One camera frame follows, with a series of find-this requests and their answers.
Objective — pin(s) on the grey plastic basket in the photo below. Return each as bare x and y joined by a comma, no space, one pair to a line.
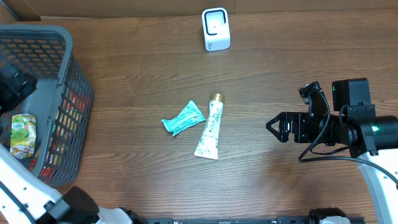
46,53

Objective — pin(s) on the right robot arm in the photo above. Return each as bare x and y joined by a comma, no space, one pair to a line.
347,130

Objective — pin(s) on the white tube with gold cap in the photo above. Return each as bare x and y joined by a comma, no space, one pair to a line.
208,144

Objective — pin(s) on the green juice pouch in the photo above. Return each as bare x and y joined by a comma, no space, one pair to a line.
23,136

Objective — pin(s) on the white barcode scanner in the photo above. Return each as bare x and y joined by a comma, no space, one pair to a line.
216,29

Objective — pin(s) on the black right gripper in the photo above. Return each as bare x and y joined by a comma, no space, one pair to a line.
296,127

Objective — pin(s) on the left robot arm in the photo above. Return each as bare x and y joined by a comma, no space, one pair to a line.
25,199

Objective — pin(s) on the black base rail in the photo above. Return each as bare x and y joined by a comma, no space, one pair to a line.
315,216

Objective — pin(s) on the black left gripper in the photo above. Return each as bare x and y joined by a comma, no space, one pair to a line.
15,88

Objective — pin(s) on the teal snack packet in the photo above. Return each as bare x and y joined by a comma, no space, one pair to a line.
187,118

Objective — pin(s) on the orange spaghetti packet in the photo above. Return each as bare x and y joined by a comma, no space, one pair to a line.
59,159

